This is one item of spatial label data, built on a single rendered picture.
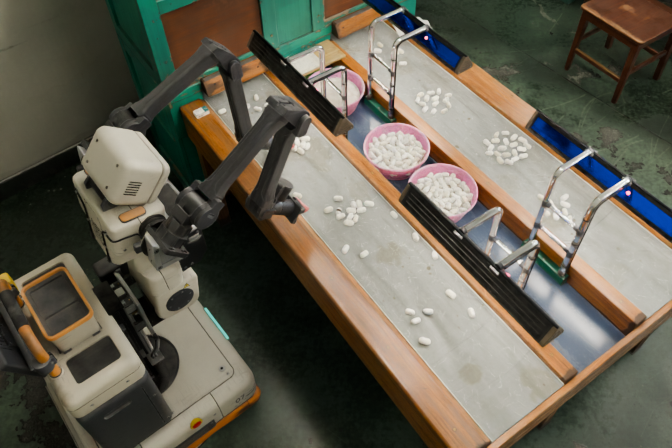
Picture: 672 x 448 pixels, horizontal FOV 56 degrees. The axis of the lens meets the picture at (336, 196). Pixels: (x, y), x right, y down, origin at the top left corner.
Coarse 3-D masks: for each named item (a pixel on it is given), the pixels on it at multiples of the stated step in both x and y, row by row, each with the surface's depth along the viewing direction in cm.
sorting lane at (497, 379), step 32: (224, 96) 280; (256, 160) 255; (288, 160) 255; (320, 160) 255; (320, 192) 244; (352, 192) 244; (320, 224) 234; (384, 224) 234; (352, 256) 225; (384, 256) 225; (416, 256) 225; (384, 288) 217; (416, 288) 216; (448, 288) 216; (448, 320) 208; (480, 320) 208; (416, 352) 202; (448, 352) 201; (480, 352) 201; (512, 352) 201; (448, 384) 195; (480, 384) 194; (512, 384) 194; (544, 384) 194; (480, 416) 188; (512, 416) 188
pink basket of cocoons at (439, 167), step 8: (424, 168) 248; (432, 168) 249; (440, 168) 249; (456, 168) 247; (416, 176) 247; (424, 176) 250; (456, 176) 249; (464, 176) 246; (472, 184) 243; (472, 192) 243; (472, 200) 241; (448, 216) 232; (456, 216) 232
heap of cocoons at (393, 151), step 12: (372, 144) 260; (384, 144) 260; (396, 144) 262; (408, 144) 261; (420, 144) 259; (372, 156) 256; (384, 156) 255; (396, 156) 255; (408, 156) 255; (420, 156) 254; (396, 168) 250; (408, 168) 251
